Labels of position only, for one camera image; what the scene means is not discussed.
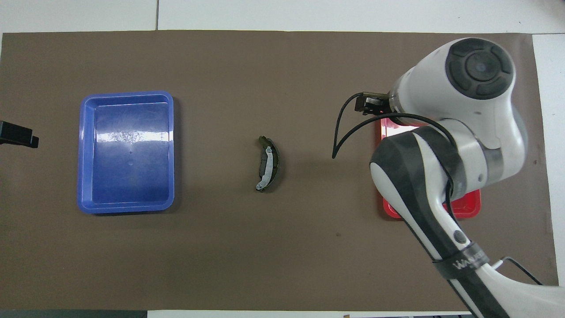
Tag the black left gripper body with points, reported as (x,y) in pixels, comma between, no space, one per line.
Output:
(15,134)

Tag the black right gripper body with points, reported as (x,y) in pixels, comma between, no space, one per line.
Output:
(373,104)

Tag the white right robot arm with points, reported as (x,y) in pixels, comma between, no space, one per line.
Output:
(476,119)

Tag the blue plastic tray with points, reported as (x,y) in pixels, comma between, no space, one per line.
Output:
(128,185)

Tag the red plastic tray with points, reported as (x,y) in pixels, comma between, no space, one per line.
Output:
(463,207)

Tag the brown table mat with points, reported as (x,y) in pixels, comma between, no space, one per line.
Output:
(282,243)

